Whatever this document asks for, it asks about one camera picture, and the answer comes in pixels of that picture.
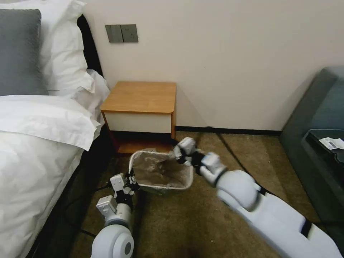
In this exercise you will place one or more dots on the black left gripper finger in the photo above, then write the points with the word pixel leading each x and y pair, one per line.
pixel 134 188
pixel 131 176

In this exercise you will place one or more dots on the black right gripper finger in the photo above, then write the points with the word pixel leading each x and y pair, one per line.
pixel 177 151
pixel 182 160

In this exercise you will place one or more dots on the white plastic trash can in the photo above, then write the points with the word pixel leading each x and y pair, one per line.
pixel 188 180

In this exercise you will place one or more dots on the clear plastic garbage bag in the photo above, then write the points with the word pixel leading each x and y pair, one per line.
pixel 158 166

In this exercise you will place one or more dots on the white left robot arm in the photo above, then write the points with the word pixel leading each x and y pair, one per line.
pixel 114 236

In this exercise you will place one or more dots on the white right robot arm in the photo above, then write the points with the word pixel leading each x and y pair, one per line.
pixel 258 209

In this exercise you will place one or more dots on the black bed base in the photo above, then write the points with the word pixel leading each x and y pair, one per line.
pixel 67 204

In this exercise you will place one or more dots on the wooden nightstand with white drawer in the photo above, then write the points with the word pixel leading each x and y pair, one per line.
pixel 139 103

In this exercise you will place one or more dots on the white duvet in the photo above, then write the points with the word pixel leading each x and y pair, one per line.
pixel 40 150

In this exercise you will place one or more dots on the grey-green sofa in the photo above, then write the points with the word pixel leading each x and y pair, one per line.
pixel 314 107

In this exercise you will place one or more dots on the black headboard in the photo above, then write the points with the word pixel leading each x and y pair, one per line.
pixel 90 48

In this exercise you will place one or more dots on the white printed paper slip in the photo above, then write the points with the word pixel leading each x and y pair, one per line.
pixel 332 142

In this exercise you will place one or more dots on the white pillow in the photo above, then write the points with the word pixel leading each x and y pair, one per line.
pixel 64 48

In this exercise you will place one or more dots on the grey pillow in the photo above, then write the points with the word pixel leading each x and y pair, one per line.
pixel 20 53

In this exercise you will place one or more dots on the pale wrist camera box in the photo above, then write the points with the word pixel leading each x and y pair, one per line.
pixel 186 146
pixel 118 182

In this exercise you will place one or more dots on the grey wall switch panel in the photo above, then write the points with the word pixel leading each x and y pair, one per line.
pixel 113 33

